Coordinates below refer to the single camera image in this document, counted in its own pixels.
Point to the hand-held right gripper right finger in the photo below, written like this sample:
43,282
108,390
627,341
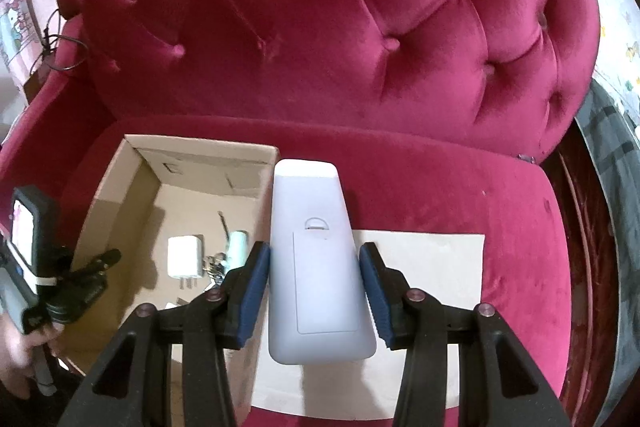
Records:
372,287

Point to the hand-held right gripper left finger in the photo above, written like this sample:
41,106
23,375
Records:
252,297

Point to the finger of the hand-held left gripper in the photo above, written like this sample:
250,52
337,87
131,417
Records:
95,269

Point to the teal cosmetic bottle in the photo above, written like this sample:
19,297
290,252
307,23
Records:
237,247

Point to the white remote control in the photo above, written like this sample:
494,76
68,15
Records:
320,257

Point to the small white charger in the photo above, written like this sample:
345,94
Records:
174,305

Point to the large white charger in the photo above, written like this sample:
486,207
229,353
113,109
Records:
182,257

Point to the cardboard box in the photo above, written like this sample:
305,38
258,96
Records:
150,207

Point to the person's left hand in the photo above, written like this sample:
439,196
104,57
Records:
17,357

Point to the white paper sheet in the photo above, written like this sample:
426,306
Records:
430,267

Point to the red velvet tufted sofa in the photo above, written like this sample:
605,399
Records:
350,57

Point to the grey cloth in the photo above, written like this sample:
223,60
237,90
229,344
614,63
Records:
615,157

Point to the white printed cloth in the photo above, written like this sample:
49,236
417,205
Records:
610,7

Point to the wall poster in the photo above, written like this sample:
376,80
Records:
12,32

